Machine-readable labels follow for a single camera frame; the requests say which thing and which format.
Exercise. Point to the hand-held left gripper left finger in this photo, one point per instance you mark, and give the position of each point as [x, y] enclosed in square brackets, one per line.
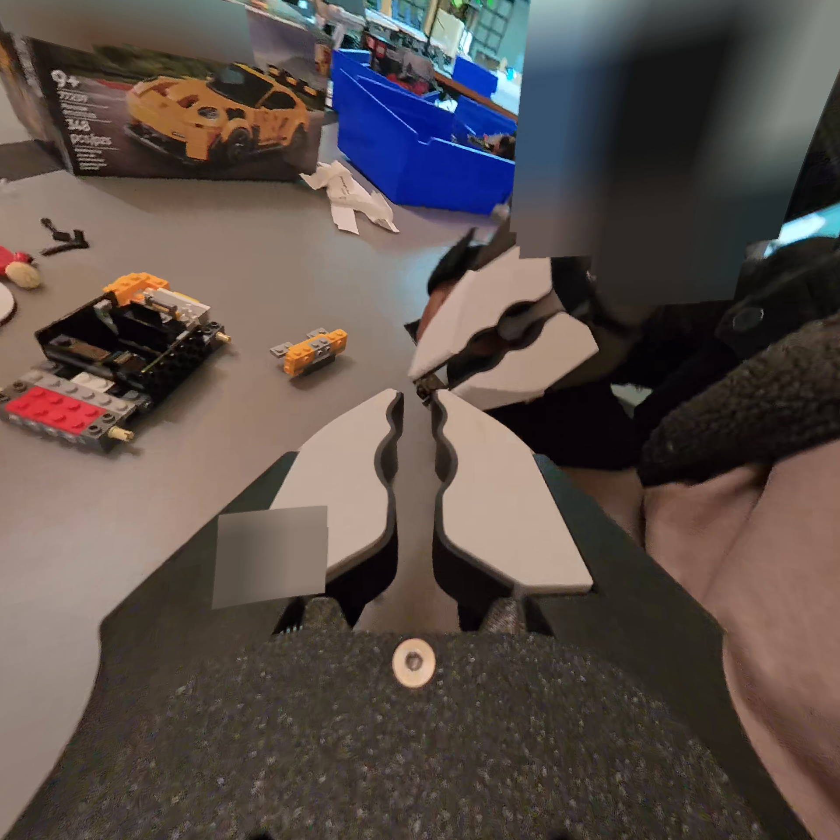
[348, 472]

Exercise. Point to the small black toy part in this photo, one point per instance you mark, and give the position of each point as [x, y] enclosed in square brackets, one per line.
[65, 239]

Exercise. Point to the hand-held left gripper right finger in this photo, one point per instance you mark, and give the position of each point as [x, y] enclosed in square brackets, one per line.
[512, 518]

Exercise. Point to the instruction booklet on stand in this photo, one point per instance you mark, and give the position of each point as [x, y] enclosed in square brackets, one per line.
[5, 305]

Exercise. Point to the crumpled white paper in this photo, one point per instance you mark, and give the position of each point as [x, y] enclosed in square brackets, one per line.
[348, 193]

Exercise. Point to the black textured pad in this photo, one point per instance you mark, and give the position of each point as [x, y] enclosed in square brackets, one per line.
[564, 426]

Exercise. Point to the tan round toy piece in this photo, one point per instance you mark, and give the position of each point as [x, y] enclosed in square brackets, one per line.
[23, 275]

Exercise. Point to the black toy set box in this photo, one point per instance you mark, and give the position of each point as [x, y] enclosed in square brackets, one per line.
[164, 118]

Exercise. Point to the black red toy car chassis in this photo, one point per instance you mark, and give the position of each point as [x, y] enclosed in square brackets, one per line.
[118, 367]

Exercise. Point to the blue plastic bin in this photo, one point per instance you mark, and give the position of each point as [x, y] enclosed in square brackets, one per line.
[479, 85]
[407, 151]

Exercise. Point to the person's right hand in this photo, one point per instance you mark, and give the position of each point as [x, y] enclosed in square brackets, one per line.
[436, 308]

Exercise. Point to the orange grey brick assembly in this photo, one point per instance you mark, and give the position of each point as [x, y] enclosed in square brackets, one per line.
[308, 351]

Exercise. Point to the person's right forearm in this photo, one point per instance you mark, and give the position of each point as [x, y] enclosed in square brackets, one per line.
[656, 348]

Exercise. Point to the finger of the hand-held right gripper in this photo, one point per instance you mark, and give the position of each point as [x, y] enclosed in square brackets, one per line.
[538, 358]
[485, 295]

